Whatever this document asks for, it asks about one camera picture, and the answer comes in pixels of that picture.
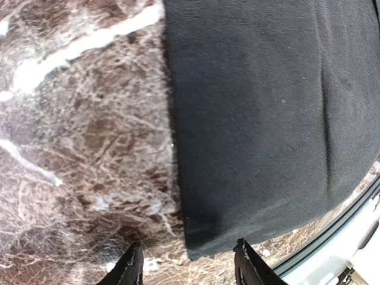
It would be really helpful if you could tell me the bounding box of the black front rail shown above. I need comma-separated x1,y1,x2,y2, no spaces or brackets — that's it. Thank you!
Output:
273,176,379,277

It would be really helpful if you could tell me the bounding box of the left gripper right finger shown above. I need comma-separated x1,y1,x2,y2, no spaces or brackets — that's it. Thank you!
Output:
233,238,287,285

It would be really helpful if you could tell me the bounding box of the black long sleeve shirt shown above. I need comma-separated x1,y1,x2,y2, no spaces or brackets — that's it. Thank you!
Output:
164,1,379,260

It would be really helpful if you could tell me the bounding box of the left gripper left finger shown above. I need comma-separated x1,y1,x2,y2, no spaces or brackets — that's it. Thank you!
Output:
98,242,143,285

